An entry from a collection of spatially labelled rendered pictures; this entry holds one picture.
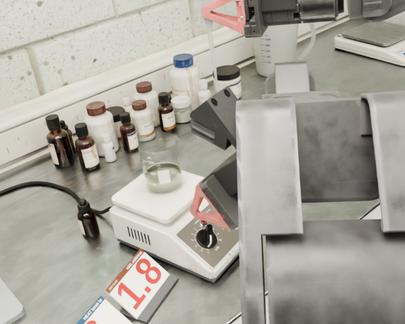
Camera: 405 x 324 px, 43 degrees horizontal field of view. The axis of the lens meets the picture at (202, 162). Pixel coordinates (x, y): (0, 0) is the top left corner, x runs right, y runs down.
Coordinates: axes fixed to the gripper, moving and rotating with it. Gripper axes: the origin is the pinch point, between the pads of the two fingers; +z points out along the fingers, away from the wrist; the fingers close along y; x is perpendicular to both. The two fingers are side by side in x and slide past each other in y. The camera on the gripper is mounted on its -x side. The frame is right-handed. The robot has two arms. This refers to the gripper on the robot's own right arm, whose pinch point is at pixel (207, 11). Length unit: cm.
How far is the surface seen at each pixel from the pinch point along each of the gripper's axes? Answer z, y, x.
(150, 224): 6.7, 21.8, 25.5
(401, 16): -32, -90, 27
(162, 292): 3.5, 28.4, 32.3
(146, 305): 4.9, 31.2, 32.3
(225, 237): -4.0, 19.3, 29.0
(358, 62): -20, -63, 32
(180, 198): 3.1, 17.3, 23.6
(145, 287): 5.7, 29.0, 31.0
